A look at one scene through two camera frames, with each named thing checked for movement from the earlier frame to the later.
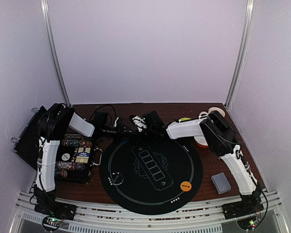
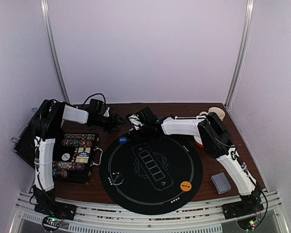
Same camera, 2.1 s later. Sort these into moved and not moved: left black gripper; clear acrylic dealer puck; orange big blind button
Moved: left black gripper
Not moved: orange big blind button; clear acrylic dealer puck
